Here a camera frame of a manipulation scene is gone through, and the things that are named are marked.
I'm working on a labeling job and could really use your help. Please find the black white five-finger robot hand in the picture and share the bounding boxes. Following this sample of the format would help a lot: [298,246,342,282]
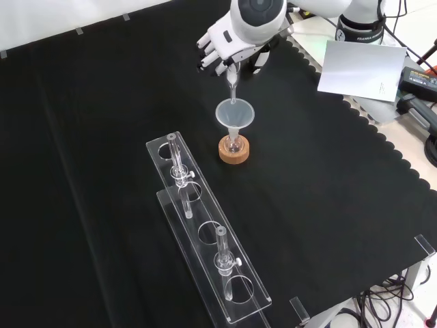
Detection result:
[195,0,292,77]

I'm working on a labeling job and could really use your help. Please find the translucent plastic funnel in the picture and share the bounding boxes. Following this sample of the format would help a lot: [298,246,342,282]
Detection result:
[214,98,255,138]

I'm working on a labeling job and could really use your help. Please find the small glass round-bottom flask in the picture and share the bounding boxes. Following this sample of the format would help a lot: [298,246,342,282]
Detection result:
[223,131,244,154]

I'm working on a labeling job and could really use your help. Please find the clear acrylic funnel stand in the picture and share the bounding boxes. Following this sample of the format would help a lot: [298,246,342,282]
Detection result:
[145,131,273,325]

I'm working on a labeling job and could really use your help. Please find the pale board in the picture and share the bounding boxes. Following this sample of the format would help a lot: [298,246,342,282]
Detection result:
[285,13,407,124]

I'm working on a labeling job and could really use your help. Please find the white card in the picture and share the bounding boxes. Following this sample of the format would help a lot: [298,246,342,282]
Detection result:
[317,40,408,103]

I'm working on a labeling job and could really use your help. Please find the black power adapter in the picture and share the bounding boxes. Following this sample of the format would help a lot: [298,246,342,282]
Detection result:
[398,66,437,98]

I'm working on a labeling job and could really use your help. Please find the black tripod leg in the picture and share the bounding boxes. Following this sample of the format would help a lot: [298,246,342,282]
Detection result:
[415,36,437,71]

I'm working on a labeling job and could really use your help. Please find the grey black device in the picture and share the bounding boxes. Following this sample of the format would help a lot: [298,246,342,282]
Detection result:
[395,94,437,137]

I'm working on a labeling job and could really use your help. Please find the black bench cloth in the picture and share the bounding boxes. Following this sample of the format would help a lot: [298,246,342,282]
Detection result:
[0,0,437,328]

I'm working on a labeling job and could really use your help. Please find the clear edge clamp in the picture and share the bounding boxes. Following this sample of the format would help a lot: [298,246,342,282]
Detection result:
[289,296,311,326]
[414,234,437,258]

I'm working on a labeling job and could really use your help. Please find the grey metal bench leg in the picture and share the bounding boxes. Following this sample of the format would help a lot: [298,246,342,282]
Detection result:
[404,258,433,291]

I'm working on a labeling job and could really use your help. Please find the black stop button cable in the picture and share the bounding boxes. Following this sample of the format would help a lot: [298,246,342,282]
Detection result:
[320,15,343,30]

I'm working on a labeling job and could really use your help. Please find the brown cork ring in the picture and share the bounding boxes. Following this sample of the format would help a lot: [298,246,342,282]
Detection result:
[218,135,251,165]

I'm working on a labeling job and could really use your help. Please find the coiled black cable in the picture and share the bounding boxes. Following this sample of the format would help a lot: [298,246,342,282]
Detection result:
[423,135,437,163]

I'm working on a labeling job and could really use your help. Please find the black cable bundle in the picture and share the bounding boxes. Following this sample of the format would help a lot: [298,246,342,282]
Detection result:
[351,273,416,328]

